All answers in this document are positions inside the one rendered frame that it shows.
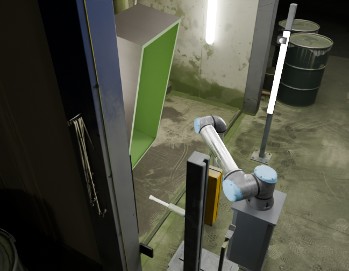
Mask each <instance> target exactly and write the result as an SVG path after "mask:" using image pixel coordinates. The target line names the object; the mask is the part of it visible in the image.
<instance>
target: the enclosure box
mask: <svg viewBox="0 0 349 271"><path fill-rule="evenodd" d="M114 17H115V26H116V36H117V46H118V55H119V65H120V74H121V81H122V90H123V100H124V109H125V119H126V129H127V138H128V144H129V154H130V155H131V162H132V170H133V169H134V167H135V166H136V165H137V163H138V162H139V161H140V160H141V158H142V157H143V156H144V155H145V153H146V152H147V151H148V149H149V148H150V147H151V146H152V144H153V143H154V142H155V141H156V139H157V135H158V130H159V125H160V120H161V115H162V109H163V104H164V101H165V95H166V90H167V85H168V80H169V75H170V69H171V66H172V60H173V56H174V51H175V45H176V40H177V35H178V31H179V26H180V21H181V18H180V17H177V16H173V15H171V14H168V13H165V12H162V11H160V10H157V9H154V8H151V7H149V6H145V5H142V4H140V3H138V4H136V5H134V6H132V7H130V8H128V9H126V10H124V11H122V12H120V13H118V14H116V15H114Z"/></svg>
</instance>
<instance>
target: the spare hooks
mask: <svg viewBox="0 0 349 271"><path fill-rule="evenodd" d="M81 114H83V112H80V113H78V114H76V115H75V116H74V117H73V118H71V119H69V120H67V125H68V126H70V125H71V124H72V123H74V125H75V131H76V135H77V140H78V144H79V149H80V155H81V160H82V166H83V171H84V175H85V179H86V184H87V189H88V194H89V198H90V204H91V205H92V206H94V204H93V203H92V201H93V202H94V201H96V203H97V208H98V213H99V215H100V213H106V209H105V210H104V211H103V212H101V211H100V209H99V205H98V201H97V196H96V194H97V193H98V191H97V192H95V188H94V186H95V185H94V184H93V181H92V176H93V172H92V173H91V172H90V167H89V162H88V157H87V153H86V145H85V140H84V129H83V126H84V128H85V131H86V133H87V135H88V137H89V133H88V131H87V129H86V126H85V124H84V121H83V119H82V117H81V116H80V115H81ZM77 120H78V121H79V125H80V130H81V135H80V130H79V127H78V124H77ZM77 130H78V132H79V135H78V132H77ZM79 136H80V140H81V144H82V148H83V152H84V160H85V164H86V167H85V164H84V160H83V155H82V151H81V145H80V142H79ZM89 140H90V142H91V144H92V141H91V139H90V137H89ZM92 147H93V149H94V146H93V144H92ZM86 171H87V172H86ZM89 176H90V177H89ZM90 179H91V183H90ZM91 185H92V186H91ZM91 188H93V190H94V192H92V189H91ZM91 194H93V195H95V198H94V199H92V198H91ZM100 216H101V215H100ZM101 217H104V215H103V216H101Z"/></svg>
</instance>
